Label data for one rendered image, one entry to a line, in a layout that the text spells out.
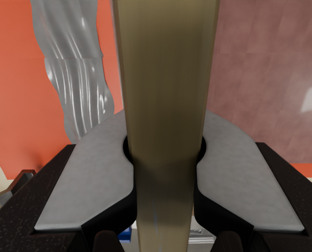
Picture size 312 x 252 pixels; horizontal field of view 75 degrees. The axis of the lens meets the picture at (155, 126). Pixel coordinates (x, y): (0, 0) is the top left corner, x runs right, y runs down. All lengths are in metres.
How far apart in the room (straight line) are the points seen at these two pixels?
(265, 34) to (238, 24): 0.03
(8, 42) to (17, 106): 0.08
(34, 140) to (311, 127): 0.40
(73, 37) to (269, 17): 0.21
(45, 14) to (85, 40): 0.04
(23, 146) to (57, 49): 0.17
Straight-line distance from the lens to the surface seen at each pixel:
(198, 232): 1.94
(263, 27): 0.27
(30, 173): 0.36
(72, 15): 0.26
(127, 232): 0.40
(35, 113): 0.33
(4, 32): 0.30
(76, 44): 0.26
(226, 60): 0.26
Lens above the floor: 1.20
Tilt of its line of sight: 58 degrees down
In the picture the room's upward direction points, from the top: 178 degrees counter-clockwise
